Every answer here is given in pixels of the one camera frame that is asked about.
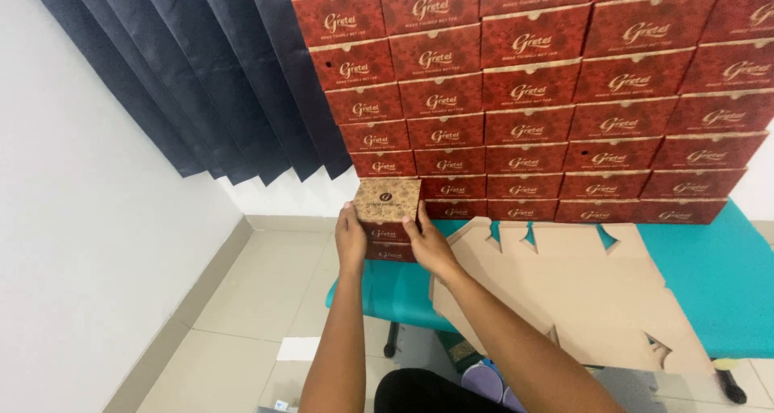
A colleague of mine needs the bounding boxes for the person's right hand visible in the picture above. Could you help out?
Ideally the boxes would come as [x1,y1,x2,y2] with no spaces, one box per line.
[402,200,465,284]

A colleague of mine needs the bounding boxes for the white paper sheet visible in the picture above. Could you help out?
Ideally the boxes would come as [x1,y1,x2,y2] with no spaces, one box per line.
[276,337,322,363]

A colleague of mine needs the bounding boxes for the teal padded table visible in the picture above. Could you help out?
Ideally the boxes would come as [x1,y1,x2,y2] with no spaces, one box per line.
[325,198,774,361]

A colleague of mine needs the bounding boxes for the wall of stacked red boxes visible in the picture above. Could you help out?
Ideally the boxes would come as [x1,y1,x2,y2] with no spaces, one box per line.
[291,0,774,226]

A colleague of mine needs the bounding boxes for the flat brown cardboard box blank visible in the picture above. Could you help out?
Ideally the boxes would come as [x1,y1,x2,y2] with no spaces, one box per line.
[429,216,716,376]

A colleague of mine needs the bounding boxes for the dark blue vertical blinds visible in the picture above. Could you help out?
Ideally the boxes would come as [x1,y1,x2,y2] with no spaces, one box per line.
[24,0,354,188]

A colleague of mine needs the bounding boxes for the person's black clothing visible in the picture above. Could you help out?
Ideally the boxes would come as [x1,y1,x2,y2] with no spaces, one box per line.
[374,367,518,413]

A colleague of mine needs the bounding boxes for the person's left hand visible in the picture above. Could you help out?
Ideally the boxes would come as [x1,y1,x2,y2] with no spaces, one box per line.
[335,201,368,275]

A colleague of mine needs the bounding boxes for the purple slippers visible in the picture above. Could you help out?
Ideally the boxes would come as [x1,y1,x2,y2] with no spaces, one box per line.
[461,359,528,413]

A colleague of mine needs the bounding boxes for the single red cardboard box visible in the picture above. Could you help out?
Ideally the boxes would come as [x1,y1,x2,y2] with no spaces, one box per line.
[364,240,418,263]

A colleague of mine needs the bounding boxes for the green patterned mat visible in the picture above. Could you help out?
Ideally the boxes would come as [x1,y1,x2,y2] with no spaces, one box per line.
[435,331,485,373]

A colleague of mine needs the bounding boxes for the red box with brown lid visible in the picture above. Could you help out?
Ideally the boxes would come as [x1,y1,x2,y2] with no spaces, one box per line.
[352,178,423,245]

